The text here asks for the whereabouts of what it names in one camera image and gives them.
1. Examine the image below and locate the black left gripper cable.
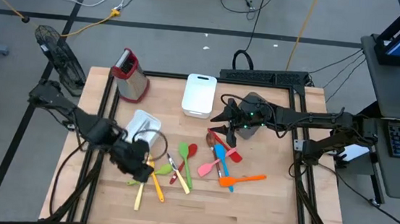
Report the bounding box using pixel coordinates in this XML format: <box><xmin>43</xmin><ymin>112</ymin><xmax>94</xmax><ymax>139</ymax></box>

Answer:
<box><xmin>131</xmin><ymin>126</ymin><xmax>171</xmax><ymax>163</ymax></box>

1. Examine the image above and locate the steel box grater red trim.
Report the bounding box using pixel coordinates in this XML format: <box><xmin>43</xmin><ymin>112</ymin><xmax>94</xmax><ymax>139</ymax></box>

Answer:
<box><xmin>107</xmin><ymin>46</ymin><xmax>154</xmax><ymax>105</ymax></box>

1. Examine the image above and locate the small white cutlery tray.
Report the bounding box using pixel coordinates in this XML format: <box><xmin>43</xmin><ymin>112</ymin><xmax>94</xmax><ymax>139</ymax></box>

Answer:
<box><xmin>123</xmin><ymin>108</ymin><xmax>163</xmax><ymax>149</ymax></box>

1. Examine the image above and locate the red utensil handle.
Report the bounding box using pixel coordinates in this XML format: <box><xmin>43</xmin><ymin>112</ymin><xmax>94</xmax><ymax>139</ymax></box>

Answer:
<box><xmin>205</xmin><ymin>128</ymin><xmax>245</xmax><ymax>164</ymax></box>

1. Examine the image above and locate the yellow silicone spatula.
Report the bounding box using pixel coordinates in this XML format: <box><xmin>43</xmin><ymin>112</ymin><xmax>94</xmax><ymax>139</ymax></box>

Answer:
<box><xmin>143</xmin><ymin>158</ymin><xmax>169</xmax><ymax>204</ymax></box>

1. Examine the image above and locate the black aluminium table frame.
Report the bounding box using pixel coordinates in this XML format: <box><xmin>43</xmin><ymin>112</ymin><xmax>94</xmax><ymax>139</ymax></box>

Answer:
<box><xmin>38</xmin><ymin>61</ymin><xmax>361</xmax><ymax>224</ymax></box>

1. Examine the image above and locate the red silicone spoon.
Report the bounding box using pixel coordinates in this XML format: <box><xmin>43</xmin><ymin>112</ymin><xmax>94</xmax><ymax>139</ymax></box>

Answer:
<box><xmin>169</xmin><ymin>141</ymin><xmax>200</xmax><ymax>188</ymax></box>

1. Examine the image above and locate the black floor fan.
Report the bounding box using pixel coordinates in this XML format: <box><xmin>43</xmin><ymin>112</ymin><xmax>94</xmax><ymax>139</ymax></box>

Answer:
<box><xmin>29</xmin><ymin>24</ymin><xmax>91</xmax><ymax>98</ymax></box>

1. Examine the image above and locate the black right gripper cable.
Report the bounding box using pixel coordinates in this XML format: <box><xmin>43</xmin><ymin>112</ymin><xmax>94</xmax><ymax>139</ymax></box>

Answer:
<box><xmin>217</xmin><ymin>92</ymin><xmax>295</xmax><ymax>141</ymax></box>

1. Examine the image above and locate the black floor cable with connector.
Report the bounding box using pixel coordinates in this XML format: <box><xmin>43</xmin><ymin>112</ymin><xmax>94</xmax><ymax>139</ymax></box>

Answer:
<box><xmin>312</xmin><ymin>161</ymin><xmax>400</xmax><ymax>224</ymax></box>

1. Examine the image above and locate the white metal bracket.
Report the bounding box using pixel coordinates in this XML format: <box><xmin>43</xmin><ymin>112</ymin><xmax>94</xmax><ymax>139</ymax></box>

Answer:
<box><xmin>292</xmin><ymin>138</ymin><xmax>310</xmax><ymax>154</ymax></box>

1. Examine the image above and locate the large white plastic bin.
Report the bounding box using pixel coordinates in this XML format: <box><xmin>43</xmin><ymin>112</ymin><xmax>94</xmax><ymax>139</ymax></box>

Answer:
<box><xmin>180</xmin><ymin>72</ymin><xmax>218</xmax><ymax>121</ymax></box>

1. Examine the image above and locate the grey computer desk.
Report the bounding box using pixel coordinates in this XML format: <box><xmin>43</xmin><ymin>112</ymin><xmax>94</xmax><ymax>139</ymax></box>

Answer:
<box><xmin>346</xmin><ymin>33</ymin><xmax>400</xmax><ymax>199</ymax></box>

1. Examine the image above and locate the thick black coiled cable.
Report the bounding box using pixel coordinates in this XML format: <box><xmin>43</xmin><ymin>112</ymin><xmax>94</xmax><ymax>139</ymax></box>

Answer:
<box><xmin>231</xmin><ymin>0</ymin><xmax>268</xmax><ymax>74</ymax></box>

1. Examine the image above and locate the grey translucent plastic bin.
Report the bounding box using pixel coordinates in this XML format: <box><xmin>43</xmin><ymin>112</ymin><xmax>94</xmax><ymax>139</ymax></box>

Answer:
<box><xmin>233</xmin><ymin>90</ymin><xmax>276</xmax><ymax>143</ymax></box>

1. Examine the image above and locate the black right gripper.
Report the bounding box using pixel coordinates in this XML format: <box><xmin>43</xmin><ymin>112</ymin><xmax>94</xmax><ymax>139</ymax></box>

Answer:
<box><xmin>208</xmin><ymin>97</ymin><xmax>276</xmax><ymax>152</ymax></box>

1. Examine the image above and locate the orange silicone spatula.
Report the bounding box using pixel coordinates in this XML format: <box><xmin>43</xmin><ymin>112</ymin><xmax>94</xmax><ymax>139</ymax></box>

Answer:
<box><xmin>218</xmin><ymin>171</ymin><xmax>267</xmax><ymax>191</ymax></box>

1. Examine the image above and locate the yellow floor cable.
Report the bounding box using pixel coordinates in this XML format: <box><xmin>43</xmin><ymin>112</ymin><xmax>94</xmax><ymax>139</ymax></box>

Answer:
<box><xmin>285</xmin><ymin>0</ymin><xmax>322</xmax><ymax>74</ymax></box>

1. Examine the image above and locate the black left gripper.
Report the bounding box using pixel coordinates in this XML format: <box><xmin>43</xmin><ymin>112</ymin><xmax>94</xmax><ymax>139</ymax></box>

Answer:
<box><xmin>108</xmin><ymin>137</ymin><xmax>157</xmax><ymax>184</ymax></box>

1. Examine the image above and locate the pink silicone spatula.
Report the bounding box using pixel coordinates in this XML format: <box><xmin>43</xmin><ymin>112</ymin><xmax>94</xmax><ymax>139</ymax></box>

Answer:
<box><xmin>196</xmin><ymin>144</ymin><xmax>237</xmax><ymax>181</ymax></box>

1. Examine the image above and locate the black perforated box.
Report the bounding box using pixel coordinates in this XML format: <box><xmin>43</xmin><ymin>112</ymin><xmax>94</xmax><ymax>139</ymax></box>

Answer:
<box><xmin>219</xmin><ymin>64</ymin><xmax>312</xmax><ymax>88</ymax></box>

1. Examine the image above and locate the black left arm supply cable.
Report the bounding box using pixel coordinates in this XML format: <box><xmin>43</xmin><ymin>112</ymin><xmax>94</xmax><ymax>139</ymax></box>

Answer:
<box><xmin>48</xmin><ymin>137</ymin><xmax>88</xmax><ymax>219</ymax></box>

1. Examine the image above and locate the blue silicone spatula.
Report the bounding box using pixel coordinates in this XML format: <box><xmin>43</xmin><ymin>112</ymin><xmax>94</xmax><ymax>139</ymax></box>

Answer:
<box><xmin>210</xmin><ymin>143</ymin><xmax>239</xmax><ymax>193</ymax></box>

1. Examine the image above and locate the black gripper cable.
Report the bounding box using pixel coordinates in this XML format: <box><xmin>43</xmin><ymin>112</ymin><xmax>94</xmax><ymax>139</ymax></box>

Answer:
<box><xmin>131</xmin><ymin>126</ymin><xmax>171</xmax><ymax>163</ymax></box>
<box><xmin>217</xmin><ymin>92</ymin><xmax>295</xmax><ymax>141</ymax></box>

